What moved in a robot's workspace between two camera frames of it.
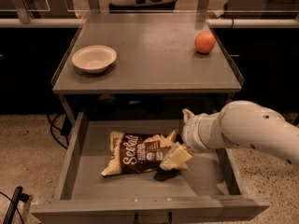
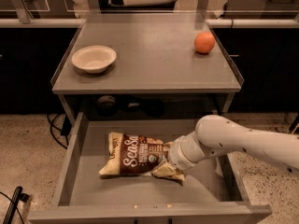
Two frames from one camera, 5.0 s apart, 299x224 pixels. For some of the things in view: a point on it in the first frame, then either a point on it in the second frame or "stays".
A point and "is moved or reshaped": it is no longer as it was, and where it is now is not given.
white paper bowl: x=93 y=58 stays
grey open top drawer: x=207 y=191 stays
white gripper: x=191 y=133 to x=176 y=154
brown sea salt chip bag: x=132 y=152 is moved or reshaped
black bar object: x=16 y=198 stays
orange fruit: x=205 y=42 stays
